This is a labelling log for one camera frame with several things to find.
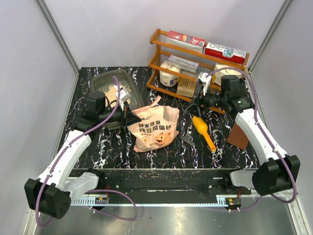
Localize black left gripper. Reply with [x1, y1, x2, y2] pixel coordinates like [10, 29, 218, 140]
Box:
[99, 100, 142, 129]

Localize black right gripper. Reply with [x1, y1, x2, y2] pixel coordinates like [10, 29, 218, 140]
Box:
[184, 85, 227, 118]

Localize yellow plastic scoop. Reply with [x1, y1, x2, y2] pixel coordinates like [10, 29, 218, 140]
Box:
[192, 116, 217, 152]

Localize pink cat litter bag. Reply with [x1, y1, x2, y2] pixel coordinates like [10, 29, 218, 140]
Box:
[128, 96, 179, 152]

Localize black bag clip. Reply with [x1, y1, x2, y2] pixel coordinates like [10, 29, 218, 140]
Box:
[177, 134, 195, 146]

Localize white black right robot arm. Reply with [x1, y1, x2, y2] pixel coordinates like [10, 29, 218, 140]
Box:
[185, 72, 300, 196]

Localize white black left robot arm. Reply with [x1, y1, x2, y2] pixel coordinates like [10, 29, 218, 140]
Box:
[24, 92, 141, 219]

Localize tan cardboard box on shelf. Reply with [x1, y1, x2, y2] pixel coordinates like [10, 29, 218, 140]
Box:
[177, 78, 197, 97]

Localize beige cat litter pellets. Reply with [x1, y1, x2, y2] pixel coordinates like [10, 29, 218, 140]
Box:
[102, 83, 129, 100]

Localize grey plastic litter box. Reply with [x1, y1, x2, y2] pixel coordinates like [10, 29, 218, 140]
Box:
[90, 69, 144, 130]

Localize silver grey flat box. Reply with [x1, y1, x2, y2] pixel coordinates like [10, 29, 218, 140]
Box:
[168, 55, 199, 73]

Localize red white blue box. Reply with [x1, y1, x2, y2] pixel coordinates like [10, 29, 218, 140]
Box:
[204, 42, 247, 64]

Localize red white toothpaste box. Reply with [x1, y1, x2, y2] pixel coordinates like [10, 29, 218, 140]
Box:
[166, 30, 206, 53]

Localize white paper bag right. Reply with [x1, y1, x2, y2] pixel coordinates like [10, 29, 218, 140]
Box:
[212, 63, 243, 86]

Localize white crumpled bag left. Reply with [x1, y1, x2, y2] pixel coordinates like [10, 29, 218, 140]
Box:
[159, 61, 180, 87]

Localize orange wooden shelf rack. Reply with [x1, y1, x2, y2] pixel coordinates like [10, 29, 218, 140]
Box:
[146, 28, 250, 115]

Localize brown scouring pad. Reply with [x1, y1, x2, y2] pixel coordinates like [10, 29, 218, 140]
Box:
[227, 123, 249, 150]

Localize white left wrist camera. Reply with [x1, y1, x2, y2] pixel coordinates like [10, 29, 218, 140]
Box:
[117, 88, 131, 103]

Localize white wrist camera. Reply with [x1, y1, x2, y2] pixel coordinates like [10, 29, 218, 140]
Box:
[117, 88, 131, 103]
[198, 72, 212, 96]

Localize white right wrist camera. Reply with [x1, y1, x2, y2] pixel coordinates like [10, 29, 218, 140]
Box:
[198, 72, 212, 96]

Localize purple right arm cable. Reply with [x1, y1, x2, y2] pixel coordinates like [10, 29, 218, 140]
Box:
[204, 66, 298, 212]

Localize aluminium rail frame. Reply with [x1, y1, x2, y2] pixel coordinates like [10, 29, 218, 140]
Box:
[24, 156, 313, 235]

